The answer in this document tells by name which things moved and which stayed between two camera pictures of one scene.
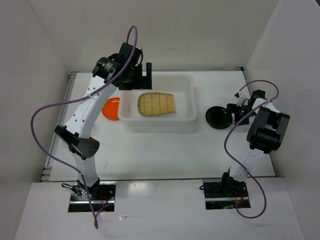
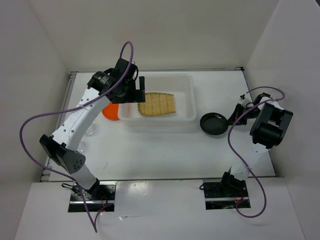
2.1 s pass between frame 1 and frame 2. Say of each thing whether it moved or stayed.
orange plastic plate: stayed
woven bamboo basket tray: stayed
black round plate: moved
